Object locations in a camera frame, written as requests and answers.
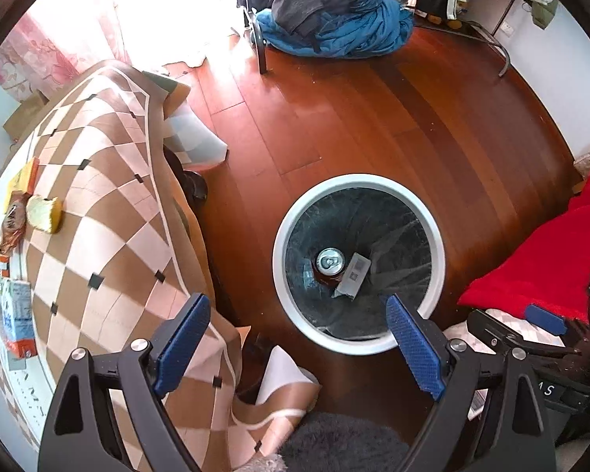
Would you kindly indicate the yellow snack packet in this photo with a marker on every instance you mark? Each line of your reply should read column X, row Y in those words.
column 23, row 181

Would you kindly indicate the white round trash bin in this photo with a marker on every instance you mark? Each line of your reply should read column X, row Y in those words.
column 343, row 248

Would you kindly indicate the red soda can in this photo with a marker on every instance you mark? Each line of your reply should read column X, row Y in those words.
column 329, row 266

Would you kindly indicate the blue clothes pile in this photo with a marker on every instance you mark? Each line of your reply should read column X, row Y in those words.
column 333, row 29

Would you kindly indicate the white rectangular carton box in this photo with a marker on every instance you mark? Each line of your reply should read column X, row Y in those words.
column 353, row 277

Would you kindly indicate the brown checkered tablecloth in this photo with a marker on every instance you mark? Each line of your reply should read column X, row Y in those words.
column 126, row 256

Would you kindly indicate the red blanket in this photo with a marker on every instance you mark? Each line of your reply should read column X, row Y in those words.
column 550, row 269

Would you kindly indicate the brown snack wrapper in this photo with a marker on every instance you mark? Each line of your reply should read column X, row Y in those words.
column 14, row 223

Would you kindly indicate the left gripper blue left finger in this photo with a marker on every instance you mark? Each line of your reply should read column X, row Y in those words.
column 174, row 344

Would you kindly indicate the grey fuzzy slipper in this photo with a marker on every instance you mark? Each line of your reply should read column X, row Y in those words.
column 328, row 442

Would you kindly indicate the blue red milk carton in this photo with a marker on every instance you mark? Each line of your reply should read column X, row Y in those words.
column 17, row 318

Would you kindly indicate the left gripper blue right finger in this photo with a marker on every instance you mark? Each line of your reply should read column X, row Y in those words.
column 422, row 345

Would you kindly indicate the yellow sponge packet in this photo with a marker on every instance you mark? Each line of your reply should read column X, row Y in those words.
column 44, row 214

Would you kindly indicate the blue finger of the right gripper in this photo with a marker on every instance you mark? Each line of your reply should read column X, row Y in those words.
column 546, row 320

